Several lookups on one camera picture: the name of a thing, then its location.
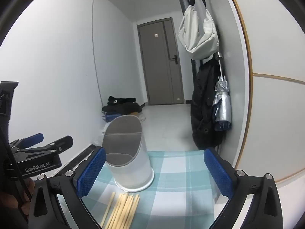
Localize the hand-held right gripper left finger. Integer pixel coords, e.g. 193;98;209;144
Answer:
28;146;106;229

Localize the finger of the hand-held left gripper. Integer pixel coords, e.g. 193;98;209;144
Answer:
14;135;73;158
9;133;45;149

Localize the bundle of wooden chopsticks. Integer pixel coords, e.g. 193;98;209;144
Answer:
100;191;140;229

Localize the white wardrobe gold trim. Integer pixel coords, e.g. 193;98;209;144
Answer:
220;0;305;196

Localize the teal plaid tablecloth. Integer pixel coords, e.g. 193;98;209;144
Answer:
56;150;233;229

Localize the silver folded umbrella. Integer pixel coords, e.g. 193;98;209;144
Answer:
211;52;232;131

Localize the grey-brown entrance door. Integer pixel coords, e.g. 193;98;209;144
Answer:
137;17;185;106

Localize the white utensil holder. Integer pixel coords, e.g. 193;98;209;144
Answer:
102;115;155;192

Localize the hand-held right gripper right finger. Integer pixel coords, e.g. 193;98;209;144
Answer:
204;147;284;229

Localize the black jacket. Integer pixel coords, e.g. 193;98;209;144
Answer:
190;58;226;149

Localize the person's left hand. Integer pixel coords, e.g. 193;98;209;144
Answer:
0;179;36;222

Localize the pile of black clothes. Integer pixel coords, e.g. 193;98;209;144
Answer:
102;96;144;116

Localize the white sling bag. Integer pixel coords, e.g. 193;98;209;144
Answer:
178;0;220;60

